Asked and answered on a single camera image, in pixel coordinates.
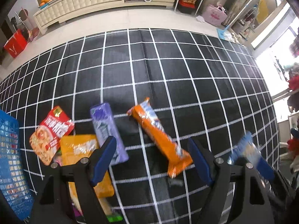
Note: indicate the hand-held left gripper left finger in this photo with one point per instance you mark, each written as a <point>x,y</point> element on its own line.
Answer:
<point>102,161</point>

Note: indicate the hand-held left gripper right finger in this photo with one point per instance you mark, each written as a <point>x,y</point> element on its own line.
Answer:
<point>201,161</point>

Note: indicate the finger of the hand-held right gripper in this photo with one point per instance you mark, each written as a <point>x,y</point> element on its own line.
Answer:
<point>265,170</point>

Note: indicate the light blue snack packet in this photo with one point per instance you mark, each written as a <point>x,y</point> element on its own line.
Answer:
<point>245,149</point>

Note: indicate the yellow orange snack packet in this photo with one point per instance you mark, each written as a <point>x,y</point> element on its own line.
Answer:
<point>77,147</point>

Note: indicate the purple gum packet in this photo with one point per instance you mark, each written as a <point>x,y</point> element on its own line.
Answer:
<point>102,121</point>

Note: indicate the long orange biscuit packet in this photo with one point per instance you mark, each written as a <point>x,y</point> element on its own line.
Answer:
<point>154,130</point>

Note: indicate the green snack packet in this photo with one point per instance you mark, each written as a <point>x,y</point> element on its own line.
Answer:
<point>114,218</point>

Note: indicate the red noodle snack packet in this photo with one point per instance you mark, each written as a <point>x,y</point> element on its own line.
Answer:
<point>51,133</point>

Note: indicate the blue plastic basket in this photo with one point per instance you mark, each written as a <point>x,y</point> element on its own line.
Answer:
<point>11,163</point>

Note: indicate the black checked tablecloth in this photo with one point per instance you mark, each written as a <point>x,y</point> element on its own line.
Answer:
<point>186,74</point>

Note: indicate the red hanging clothes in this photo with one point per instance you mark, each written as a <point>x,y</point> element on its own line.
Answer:
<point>293,81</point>

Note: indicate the red paper bag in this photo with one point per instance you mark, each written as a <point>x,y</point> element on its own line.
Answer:
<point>15,44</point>

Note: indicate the pink bag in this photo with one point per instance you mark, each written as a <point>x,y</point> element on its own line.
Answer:
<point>215,15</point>

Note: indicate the broom and red dustpan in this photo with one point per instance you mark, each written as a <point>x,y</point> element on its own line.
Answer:
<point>30,32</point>

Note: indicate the stack of oranges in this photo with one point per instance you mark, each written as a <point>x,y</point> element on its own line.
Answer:
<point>46,1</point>

